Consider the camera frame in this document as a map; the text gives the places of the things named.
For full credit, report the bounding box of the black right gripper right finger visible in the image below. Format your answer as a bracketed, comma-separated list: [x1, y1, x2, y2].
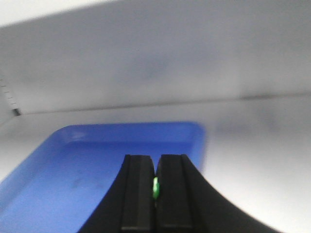
[156, 154, 276, 233]

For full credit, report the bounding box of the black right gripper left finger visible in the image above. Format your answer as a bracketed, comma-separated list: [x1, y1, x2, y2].
[79, 155, 155, 233]

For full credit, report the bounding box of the green plastic spoon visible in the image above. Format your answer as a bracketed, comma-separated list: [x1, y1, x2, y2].
[152, 177, 160, 200]

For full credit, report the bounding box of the grey cabinet shelf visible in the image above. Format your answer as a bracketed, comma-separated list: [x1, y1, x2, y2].
[0, 0, 311, 233]

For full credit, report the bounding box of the blue plastic tray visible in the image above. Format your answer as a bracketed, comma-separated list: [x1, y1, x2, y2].
[0, 122, 206, 233]

